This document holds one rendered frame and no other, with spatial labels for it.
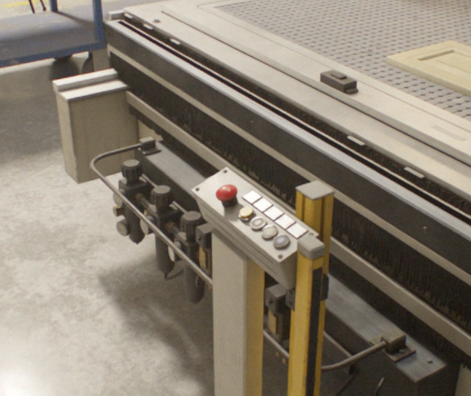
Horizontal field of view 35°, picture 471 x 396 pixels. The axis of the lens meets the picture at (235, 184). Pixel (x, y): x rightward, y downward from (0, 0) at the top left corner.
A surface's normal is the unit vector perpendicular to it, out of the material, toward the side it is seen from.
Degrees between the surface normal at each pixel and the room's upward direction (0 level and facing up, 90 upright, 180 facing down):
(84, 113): 90
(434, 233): 90
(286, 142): 90
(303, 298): 90
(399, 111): 0
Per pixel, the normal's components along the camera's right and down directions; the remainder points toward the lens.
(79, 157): 0.55, 0.40
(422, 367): 0.00, -0.88
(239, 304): -0.84, 0.26
